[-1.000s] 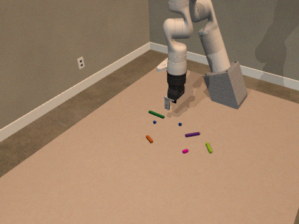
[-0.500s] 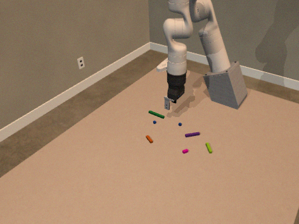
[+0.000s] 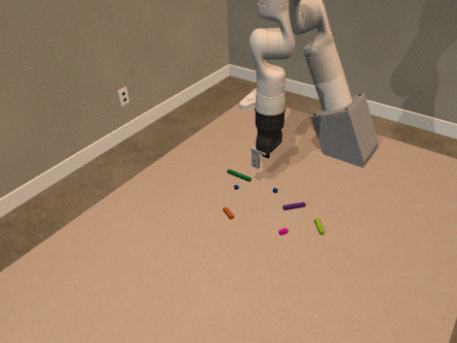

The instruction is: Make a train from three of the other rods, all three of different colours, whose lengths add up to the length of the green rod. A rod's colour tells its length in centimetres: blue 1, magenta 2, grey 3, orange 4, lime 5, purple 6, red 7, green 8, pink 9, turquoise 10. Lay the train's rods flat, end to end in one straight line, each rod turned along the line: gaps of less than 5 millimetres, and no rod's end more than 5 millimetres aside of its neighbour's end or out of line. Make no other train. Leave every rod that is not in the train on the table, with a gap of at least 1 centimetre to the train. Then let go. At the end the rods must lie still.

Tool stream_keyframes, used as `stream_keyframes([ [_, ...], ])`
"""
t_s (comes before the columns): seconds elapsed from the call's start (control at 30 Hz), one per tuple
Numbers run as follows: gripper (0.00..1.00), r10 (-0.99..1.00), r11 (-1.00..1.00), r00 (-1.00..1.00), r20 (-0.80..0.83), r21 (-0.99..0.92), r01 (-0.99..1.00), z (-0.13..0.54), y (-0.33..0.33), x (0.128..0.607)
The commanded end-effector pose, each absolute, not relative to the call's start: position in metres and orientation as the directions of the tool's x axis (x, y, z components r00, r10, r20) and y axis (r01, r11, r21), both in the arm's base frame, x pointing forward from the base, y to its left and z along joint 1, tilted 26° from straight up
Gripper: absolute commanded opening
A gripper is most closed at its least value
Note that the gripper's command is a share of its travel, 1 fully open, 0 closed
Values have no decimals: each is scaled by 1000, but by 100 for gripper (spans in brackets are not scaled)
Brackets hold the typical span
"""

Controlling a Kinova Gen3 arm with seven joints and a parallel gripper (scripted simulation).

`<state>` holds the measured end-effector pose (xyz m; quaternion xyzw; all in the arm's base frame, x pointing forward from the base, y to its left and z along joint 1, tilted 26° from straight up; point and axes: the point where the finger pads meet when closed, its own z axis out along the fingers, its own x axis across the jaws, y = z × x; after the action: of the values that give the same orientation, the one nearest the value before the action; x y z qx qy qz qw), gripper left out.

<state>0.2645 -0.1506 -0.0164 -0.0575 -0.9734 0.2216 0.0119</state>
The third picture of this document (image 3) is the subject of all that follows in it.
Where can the orange rod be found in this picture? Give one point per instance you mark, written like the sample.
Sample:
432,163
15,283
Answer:
228,213

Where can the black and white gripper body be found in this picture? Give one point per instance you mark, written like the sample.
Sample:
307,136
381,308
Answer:
270,117

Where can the purple rod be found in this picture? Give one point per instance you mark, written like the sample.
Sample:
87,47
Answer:
293,206

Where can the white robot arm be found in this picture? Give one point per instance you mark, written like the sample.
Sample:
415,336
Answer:
278,43

